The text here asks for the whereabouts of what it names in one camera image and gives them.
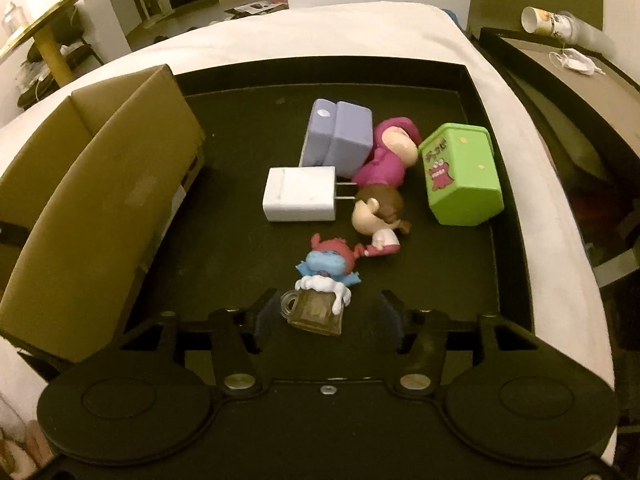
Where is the brown cardboard box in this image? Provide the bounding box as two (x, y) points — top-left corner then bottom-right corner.
(1, 65), (205, 363)

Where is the green hexagonal toy box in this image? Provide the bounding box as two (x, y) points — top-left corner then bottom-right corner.
(419, 122), (504, 226)

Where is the paper cup on side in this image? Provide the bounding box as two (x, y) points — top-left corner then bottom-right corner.
(521, 6), (582, 44)

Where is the purple charger block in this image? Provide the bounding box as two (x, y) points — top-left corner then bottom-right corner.
(299, 99), (373, 179)

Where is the round yellow leg table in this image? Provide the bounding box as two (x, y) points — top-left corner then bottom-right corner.
(1, 0), (80, 87)

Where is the brown haired girl figurine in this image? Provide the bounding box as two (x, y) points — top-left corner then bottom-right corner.
(352, 184), (411, 257)

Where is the black flat tray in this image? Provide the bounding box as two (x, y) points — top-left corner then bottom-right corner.
(119, 55), (533, 380)

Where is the clear plastic bottle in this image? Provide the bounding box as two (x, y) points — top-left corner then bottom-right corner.
(2, 1), (26, 37)

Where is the blue smurf mug figurine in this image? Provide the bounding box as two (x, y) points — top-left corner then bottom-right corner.
(280, 233), (363, 337)

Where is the white wall charger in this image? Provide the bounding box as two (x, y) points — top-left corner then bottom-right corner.
(262, 166), (357, 222)

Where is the white face mask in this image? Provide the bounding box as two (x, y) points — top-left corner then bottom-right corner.
(548, 48), (604, 77)

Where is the magenta hooded figurine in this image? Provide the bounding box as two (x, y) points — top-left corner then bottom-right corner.
(352, 117), (422, 188)

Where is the dark bedside table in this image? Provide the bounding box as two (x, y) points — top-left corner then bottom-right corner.
(478, 27), (639, 198)

